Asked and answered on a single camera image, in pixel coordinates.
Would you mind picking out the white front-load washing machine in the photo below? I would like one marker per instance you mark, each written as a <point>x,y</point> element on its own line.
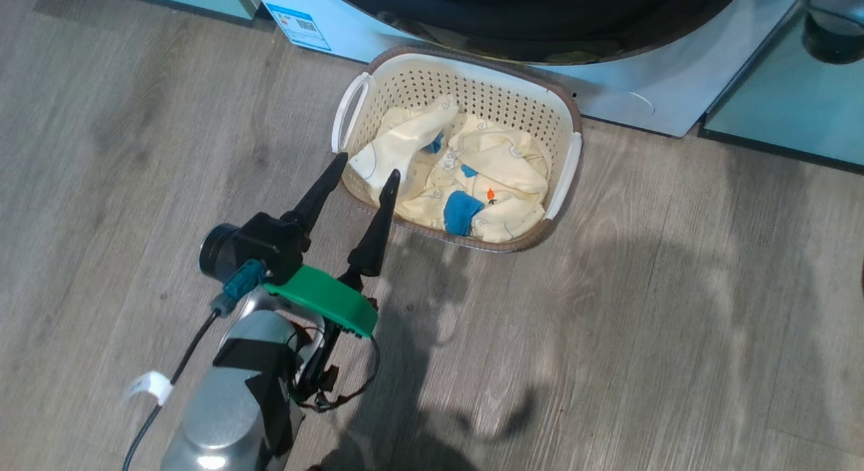
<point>675,79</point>

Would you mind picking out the cream perforated laundry basket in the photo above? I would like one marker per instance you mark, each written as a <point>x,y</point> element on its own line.
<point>472,93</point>

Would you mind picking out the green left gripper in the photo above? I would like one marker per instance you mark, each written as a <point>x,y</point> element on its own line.
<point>324,299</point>

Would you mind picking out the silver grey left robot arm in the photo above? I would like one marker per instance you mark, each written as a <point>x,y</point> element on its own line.
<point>223,403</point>

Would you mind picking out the blue energy label sticker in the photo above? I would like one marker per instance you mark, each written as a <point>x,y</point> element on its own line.
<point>300,27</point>

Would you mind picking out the dark cabinet plinth strip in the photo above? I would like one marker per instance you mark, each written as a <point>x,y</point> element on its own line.
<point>776,148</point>

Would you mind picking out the pale yellow baby garment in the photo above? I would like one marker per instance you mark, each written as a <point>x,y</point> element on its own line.
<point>405,147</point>
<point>503,177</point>

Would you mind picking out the round white filter cover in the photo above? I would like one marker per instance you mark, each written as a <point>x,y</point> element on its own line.
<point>624,105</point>

